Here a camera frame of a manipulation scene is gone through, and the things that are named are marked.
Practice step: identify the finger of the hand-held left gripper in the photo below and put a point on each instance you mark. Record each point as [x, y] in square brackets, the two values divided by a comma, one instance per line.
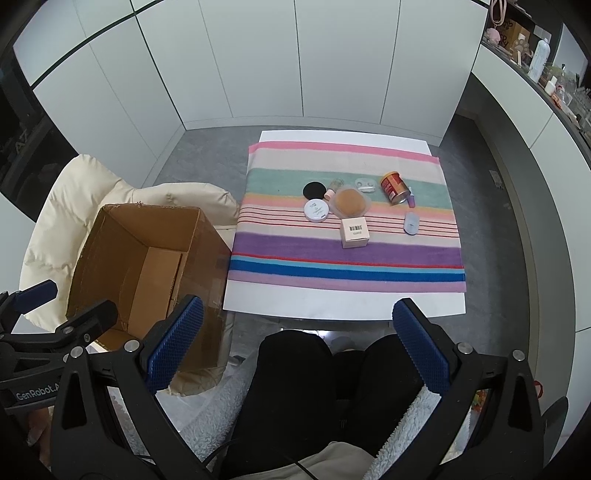
[90, 318]
[39, 291]

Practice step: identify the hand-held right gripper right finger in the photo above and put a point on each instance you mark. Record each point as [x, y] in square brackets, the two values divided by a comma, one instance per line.
[420, 346]

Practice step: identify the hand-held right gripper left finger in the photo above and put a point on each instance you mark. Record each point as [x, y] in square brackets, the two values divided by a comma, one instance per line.
[178, 344]

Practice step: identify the brown cardboard box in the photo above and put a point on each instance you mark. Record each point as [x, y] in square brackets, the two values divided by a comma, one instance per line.
[203, 249]

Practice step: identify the small beige carton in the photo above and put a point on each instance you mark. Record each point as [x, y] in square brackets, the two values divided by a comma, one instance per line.
[354, 233]

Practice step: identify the translucent square puff case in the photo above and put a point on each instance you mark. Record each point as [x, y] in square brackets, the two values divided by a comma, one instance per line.
[349, 202]

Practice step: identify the red paper cup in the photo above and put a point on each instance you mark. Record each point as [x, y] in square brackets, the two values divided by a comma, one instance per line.
[395, 187]

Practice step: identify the clear contact lens case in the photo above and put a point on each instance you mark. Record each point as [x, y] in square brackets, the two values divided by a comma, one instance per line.
[364, 184]

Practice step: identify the white round compact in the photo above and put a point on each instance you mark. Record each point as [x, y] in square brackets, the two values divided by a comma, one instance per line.
[316, 210]

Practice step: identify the small clear glass bottle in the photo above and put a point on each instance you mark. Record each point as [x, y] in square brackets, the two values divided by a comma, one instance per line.
[333, 188]

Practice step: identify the person's left hand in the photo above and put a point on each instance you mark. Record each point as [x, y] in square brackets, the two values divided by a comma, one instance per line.
[36, 429]

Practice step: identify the cream padded chair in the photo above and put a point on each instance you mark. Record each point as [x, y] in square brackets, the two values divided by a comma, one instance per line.
[69, 194]

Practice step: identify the white table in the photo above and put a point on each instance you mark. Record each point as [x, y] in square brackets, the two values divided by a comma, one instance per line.
[323, 305]

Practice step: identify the black pants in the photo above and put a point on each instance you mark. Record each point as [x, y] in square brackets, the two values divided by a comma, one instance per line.
[286, 392]

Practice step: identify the light blue oval case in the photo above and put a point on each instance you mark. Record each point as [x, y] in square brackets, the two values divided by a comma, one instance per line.
[410, 223]

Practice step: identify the black built-in oven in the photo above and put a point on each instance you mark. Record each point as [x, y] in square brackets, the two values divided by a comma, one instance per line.
[27, 152]

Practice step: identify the beige garment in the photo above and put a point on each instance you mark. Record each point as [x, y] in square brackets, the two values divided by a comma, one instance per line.
[323, 461]

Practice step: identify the white floor socket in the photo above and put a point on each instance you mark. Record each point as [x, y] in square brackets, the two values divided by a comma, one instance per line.
[496, 179]

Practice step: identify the black round puff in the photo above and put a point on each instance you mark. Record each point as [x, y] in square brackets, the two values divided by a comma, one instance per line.
[314, 189]

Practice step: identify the striped colourful cloth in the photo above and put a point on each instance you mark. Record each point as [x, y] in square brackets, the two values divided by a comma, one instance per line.
[323, 157]

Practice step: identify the small white jar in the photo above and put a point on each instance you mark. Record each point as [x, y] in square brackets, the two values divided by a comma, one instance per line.
[550, 86]

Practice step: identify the tall white bottle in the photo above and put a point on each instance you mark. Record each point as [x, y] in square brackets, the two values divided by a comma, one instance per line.
[539, 57]

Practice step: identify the pink plush toy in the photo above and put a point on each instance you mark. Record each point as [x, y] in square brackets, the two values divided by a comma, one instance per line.
[493, 35]

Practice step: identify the paw print cardboard box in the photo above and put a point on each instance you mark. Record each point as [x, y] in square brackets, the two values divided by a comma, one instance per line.
[515, 36]

